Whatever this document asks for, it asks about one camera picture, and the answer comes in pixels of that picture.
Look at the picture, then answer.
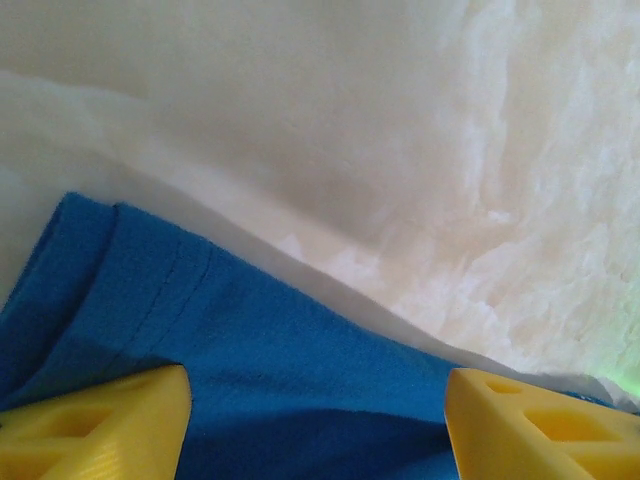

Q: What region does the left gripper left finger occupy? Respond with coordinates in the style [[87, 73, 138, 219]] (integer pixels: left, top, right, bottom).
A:
[[0, 364, 193, 480]]

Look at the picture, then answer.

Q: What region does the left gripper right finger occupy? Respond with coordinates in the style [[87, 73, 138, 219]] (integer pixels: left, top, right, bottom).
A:
[[444, 368, 640, 480]]

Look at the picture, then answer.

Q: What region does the blue t-shirt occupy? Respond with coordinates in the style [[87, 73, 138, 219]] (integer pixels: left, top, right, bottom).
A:
[[0, 192, 621, 480]]

